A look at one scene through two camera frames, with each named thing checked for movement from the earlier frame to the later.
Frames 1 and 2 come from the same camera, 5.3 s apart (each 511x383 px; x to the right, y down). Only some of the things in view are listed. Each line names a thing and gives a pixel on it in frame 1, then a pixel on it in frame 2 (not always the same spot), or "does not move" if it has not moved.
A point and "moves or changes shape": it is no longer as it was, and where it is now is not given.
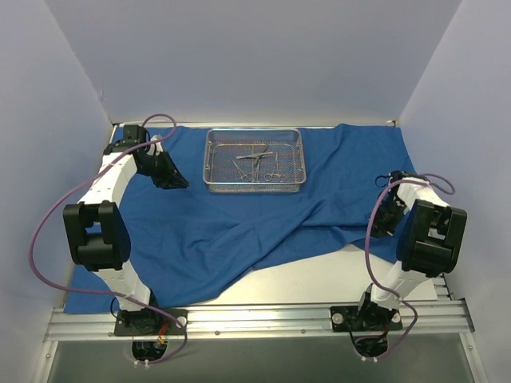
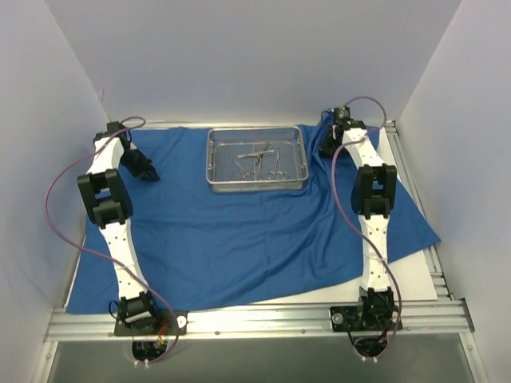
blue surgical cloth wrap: (256, 196) moves or changes shape
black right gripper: (385, 218) → (330, 144)
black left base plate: (151, 323) does not move
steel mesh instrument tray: (254, 160) does not move
